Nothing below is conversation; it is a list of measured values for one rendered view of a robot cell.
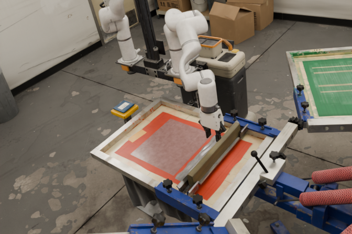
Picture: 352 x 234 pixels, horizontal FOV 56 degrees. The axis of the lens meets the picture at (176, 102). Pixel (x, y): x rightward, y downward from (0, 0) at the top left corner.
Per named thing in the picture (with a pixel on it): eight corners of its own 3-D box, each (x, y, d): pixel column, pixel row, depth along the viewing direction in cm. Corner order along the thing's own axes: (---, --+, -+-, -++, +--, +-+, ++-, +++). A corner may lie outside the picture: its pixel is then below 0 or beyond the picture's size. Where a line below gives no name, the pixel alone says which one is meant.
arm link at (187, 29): (169, 22, 166) (198, 15, 167) (180, 59, 159) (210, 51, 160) (168, 2, 150) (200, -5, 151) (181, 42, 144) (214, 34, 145)
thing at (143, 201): (133, 207, 201) (114, 156, 178) (136, 202, 203) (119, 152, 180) (194, 245, 174) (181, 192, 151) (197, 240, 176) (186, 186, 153)
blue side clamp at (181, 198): (156, 197, 152) (153, 187, 148) (163, 190, 154) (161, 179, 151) (211, 229, 134) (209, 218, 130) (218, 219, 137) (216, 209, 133)
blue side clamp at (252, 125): (222, 127, 184) (221, 118, 180) (227, 122, 187) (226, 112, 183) (273, 145, 166) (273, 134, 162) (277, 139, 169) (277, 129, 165)
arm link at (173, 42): (166, 46, 199) (161, 21, 190) (187, 41, 200) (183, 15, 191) (169, 53, 191) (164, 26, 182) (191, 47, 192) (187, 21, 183)
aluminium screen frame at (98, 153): (91, 157, 180) (89, 152, 178) (161, 100, 214) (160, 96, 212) (213, 225, 134) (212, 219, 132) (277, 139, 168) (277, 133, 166)
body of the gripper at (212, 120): (224, 103, 140) (226, 124, 147) (204, 98, 146) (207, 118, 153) (214, 113, 136) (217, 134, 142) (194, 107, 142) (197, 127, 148)
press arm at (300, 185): (262, 183, 142) (262, 175, 139) (268, 174, 145) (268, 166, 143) (303, 200, 132) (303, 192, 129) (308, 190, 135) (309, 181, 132)
